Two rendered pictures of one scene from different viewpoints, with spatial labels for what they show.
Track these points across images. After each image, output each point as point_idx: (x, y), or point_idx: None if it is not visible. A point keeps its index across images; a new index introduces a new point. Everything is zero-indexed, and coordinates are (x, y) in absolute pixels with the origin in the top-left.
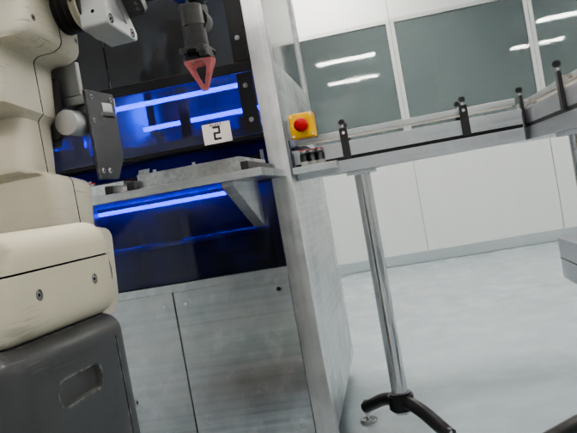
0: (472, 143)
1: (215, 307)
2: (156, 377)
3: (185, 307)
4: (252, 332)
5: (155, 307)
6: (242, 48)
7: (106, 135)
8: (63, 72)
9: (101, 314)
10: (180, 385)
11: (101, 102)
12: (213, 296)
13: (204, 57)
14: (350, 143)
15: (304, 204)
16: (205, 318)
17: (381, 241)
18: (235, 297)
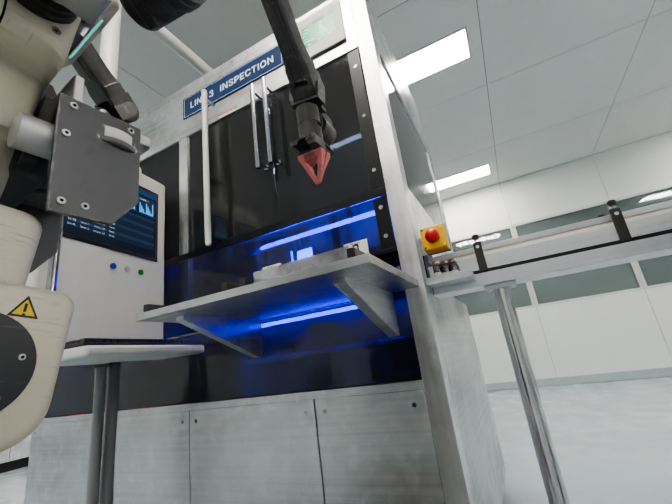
0: (634, 248)
1: (352, 418)
2: (296, 487)
3: (324, 416)
4: (387, 451)
5: (299, 413)
6: (378, 177)
7: (100, 163)
8: (66, 91)
9: None
10: (316, 500)
11: (105, 125)
12: (349, 407)
13: (315, 149)
14: (486, 257)
15: (443, 319)
16: (342, 429)
17: (529, 360)
18: (370, 410)
